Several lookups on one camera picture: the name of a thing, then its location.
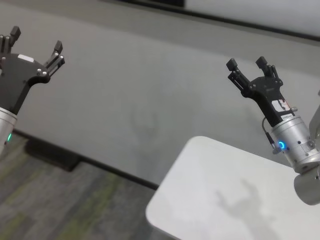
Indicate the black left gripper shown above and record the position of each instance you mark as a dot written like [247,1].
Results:
[17,77]

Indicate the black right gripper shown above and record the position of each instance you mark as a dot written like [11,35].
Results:
[268,95]

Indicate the black floor block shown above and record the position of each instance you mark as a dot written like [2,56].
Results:
[52,156]

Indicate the black wall board ledge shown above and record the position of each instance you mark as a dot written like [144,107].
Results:
[225,21]

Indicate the white wall board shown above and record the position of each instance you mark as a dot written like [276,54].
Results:
[262,12]

